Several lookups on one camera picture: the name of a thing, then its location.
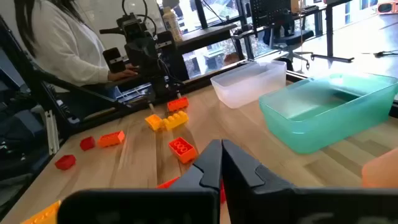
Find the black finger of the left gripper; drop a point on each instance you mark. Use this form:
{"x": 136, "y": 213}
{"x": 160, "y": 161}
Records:
{"x": 165, "y": 40}
{"x": 114, "y": 60}

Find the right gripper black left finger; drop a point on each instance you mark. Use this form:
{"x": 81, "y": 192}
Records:
{"x": 186, "y": 205}

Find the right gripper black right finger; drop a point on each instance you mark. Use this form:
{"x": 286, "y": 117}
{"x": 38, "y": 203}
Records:
{"x": 280, "y": 205}

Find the long red toy brick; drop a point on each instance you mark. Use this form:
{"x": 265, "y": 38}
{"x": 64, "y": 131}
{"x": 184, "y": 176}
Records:
{"x": 168, "y": 183}

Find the long orange toy brick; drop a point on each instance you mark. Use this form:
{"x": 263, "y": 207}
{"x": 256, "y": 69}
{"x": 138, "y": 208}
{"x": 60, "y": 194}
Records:
{"x": 111, "y": 139}
{"x": 183, "y": 151}
{"x": 178, "y": 104}

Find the small yellow toy brick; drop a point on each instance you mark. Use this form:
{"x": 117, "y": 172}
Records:
{"x": 154, "y": 122}

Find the small red toy brick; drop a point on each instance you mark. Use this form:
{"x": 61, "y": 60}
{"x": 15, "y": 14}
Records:
{"x": 65, "y": 162}
{"x": 87, "y": 143}

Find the long yellow toy brick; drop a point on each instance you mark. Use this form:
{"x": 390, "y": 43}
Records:
{"x": 43, "y": 214}

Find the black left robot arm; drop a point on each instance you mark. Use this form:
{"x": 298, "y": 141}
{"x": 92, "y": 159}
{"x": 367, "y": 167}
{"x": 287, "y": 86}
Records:
{"x": 161, "y": 87}

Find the white labelled plastic bottle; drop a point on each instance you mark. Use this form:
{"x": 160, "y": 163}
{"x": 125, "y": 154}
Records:
{"x": 172, "y": 25}

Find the person's hand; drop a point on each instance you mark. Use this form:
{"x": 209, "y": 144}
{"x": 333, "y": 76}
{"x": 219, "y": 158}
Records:
{"x": 122, "y": 75}

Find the person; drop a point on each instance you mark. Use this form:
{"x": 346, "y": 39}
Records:
{"x": 68, "y": 46}

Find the teal plastic bin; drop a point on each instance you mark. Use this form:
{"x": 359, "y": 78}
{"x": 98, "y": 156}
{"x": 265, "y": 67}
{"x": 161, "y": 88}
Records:
{"x": 311, "y": 130}

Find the clear plastic bin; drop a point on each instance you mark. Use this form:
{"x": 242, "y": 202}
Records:
{"x": 245, "y": 90}

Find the silver aluminium bar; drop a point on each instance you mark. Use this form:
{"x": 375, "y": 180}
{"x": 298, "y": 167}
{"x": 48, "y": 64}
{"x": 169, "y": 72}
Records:
{"x": 52, "y": 133}

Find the orange plastic bin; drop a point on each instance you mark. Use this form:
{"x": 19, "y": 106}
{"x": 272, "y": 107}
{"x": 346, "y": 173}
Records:
{"x": 382, "y": 171}

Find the black pegboard panel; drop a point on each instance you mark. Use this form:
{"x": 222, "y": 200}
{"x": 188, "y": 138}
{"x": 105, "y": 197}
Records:
{"x": 270, "y": 12}

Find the black office chair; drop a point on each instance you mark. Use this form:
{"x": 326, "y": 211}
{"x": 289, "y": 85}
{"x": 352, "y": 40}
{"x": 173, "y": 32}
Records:
{"x": 293, "y": 39}

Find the black standing desk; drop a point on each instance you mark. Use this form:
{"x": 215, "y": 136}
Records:
{"x": 329, "y": 31}

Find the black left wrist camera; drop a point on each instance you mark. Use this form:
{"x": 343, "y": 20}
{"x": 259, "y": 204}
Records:
{"x": 132, "y": 26}

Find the large window wall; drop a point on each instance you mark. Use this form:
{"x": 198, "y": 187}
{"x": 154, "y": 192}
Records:
{"x": 214, "y": 59}

